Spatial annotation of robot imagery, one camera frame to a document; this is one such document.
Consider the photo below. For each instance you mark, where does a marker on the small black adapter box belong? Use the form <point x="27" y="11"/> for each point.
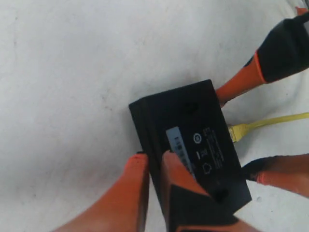
<point x="189" y="122"/>

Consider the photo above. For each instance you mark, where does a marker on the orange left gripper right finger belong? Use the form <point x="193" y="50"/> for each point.
<point x="187" y="207"/>

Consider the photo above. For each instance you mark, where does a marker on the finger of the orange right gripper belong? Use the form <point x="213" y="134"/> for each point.
<point x="284" y="52"/>
<point x="290" y="173"/>

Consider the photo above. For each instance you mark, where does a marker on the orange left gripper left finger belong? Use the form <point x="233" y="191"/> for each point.
<point x="123" y="208"/>

